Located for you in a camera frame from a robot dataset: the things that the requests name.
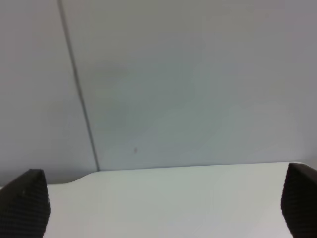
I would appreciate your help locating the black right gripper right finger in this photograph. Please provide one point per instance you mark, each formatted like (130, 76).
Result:
(299, 200)

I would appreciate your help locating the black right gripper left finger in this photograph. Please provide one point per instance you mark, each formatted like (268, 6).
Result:
(25, 206)

